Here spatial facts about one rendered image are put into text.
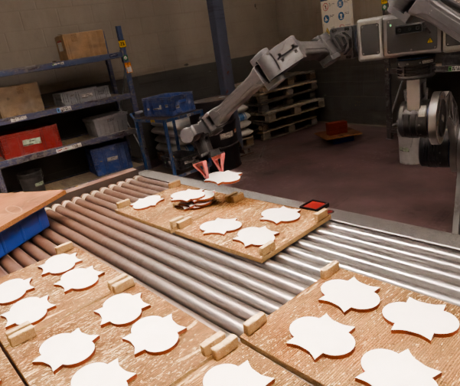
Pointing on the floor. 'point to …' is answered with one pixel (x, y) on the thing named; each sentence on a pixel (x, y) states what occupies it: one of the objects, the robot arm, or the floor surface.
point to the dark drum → (231, 147)
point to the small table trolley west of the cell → (167, 141)
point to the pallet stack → (284, 106)
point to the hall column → (225, 73)
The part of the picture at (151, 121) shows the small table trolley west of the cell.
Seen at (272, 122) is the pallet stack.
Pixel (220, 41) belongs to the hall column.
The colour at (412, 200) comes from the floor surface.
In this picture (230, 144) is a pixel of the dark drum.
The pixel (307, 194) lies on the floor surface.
